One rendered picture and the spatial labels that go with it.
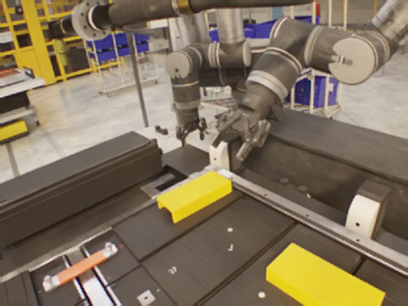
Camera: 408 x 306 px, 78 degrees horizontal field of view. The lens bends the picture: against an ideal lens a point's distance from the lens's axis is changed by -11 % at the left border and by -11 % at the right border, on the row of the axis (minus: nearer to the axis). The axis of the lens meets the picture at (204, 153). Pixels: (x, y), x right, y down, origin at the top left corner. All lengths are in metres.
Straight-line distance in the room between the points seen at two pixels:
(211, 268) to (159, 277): 0.09
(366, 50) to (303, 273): 0.46
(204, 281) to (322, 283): 0.19
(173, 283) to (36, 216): 0.35
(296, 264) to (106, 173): 0.46
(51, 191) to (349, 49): 0.72
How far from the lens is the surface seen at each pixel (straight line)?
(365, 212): 0.67
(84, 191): 0.69
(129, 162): 0.70
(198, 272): 0.50
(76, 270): 0.59
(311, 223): 0.61
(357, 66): 0.67
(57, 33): 0.77
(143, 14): 0.51
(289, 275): 0.46
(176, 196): 0.62
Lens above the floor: 1.39
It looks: 27 degrees down
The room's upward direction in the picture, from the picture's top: 7 degrees counter-clockwise
